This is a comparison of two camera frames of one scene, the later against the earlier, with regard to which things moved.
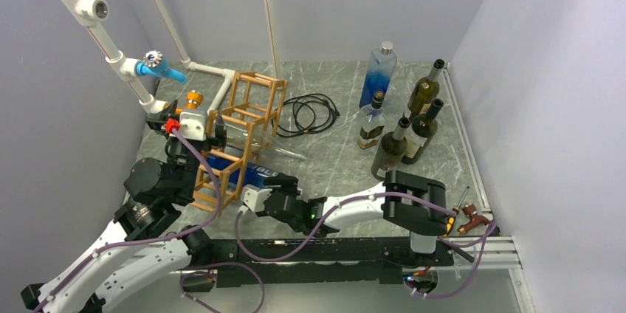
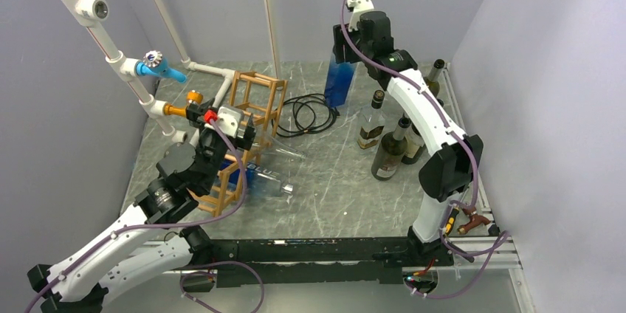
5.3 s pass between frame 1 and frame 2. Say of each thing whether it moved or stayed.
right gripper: moved
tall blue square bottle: moved
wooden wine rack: stayed
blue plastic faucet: stayed
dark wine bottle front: stayed
